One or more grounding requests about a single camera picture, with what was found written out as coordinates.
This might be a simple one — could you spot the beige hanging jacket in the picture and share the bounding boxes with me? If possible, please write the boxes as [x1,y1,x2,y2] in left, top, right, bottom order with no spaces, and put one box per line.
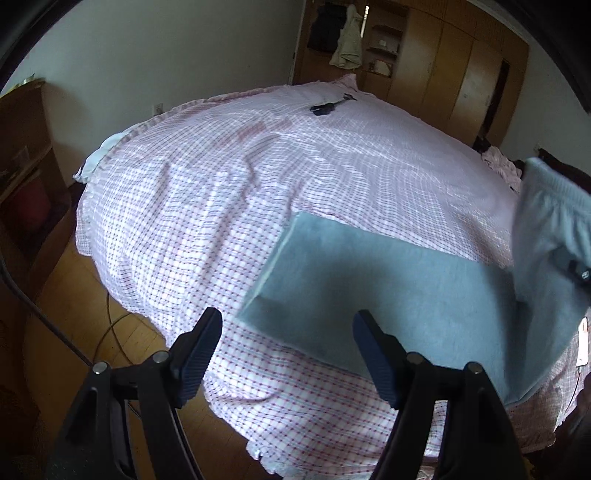
[329,4,363,70]

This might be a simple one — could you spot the teal pants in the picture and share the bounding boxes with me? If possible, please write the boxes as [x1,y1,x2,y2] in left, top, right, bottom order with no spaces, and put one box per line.
[238,158,590,405]

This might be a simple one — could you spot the wooden bedside shelf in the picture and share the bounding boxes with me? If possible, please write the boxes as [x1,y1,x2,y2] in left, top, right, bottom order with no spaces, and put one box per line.
[1,80,75,297]

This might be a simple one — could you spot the dark hanging garment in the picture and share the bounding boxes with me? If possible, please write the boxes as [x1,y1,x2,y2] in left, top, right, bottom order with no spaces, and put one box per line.
[308,1,348,55]

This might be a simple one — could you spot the wooden wardrobe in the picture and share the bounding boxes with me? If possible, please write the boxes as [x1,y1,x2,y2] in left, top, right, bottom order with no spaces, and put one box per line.
[294,1,529,146]

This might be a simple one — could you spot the pile of lilac clothes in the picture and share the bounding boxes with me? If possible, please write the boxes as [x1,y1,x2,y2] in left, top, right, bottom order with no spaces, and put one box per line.
[481,146,523,194]

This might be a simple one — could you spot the black floor cable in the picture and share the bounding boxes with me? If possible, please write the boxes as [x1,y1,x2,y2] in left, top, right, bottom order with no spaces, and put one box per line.
[0,257,139,370]

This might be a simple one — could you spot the black keys on bed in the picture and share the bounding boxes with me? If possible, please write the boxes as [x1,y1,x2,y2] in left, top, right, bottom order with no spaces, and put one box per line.
[310,93,356,116]

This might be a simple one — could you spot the white smartphone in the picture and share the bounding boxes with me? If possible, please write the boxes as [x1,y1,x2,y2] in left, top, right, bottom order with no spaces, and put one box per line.
[576,316,590,370]

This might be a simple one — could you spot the pink checkered bed sheet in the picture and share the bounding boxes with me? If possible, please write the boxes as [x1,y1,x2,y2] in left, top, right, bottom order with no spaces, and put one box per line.
[76,76,580,479]

